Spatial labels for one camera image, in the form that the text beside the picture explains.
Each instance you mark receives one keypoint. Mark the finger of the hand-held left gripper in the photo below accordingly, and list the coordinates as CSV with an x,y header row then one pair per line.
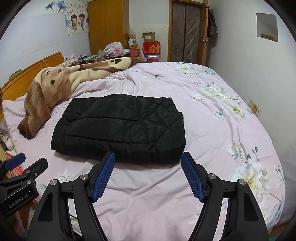
x,y
37,168
15,160

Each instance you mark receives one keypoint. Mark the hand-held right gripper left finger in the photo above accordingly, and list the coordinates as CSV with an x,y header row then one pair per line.
x,y
103,178

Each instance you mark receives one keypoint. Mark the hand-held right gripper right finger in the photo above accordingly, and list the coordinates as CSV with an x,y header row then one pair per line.
x,y
193,179

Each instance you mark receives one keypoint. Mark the black puffer jacket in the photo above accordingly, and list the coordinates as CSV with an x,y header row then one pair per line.
x,y
115,125

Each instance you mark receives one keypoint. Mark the crumpled clothes pile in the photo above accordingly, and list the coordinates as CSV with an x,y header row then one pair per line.
x,y
7,141

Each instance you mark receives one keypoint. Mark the person's left hand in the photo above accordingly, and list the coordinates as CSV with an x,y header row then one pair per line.
x,y
17,221

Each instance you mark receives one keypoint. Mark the pink floral bed sheet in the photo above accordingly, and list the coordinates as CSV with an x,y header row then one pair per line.
x,y
208,139

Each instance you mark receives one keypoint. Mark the brown dog print blanket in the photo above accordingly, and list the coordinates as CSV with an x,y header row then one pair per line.
x,y
46,92

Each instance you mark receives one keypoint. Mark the wooden headboard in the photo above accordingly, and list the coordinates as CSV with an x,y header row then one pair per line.
x,y
23,78

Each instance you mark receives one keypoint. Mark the pink bucket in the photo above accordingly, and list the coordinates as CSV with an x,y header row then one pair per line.
x,y
134,52

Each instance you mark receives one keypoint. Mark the white plastic bag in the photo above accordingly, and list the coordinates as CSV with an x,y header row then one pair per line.
x,y
113,48

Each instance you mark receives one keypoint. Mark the red gift box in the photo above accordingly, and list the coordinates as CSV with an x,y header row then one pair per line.
x,y
152,48

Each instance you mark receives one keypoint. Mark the clear snack bag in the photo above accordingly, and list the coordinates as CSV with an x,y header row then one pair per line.
x,y
132,34

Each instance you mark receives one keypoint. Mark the doorway with grey curtain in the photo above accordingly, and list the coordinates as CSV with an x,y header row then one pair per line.
x,y
185,32

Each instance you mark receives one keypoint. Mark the cardboard box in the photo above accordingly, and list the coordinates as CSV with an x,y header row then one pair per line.
x,y
148,37

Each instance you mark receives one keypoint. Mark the wooden door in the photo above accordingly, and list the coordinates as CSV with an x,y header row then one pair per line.
x,y
204,30

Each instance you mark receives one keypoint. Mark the wooden wardrobe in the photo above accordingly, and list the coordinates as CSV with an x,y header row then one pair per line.
x,y
106,25

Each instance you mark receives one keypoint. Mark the hanging bags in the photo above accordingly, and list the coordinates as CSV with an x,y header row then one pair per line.
x,y
212,23

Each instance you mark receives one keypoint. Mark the wall socket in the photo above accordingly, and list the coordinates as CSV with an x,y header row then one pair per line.
x,y
258,112
252,105

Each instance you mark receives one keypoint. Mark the cartoon couple wall poster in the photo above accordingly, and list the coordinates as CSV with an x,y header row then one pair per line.
x,y
77,23

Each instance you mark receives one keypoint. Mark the blue flower wall sticker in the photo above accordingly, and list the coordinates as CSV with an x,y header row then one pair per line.
x,y
56,5

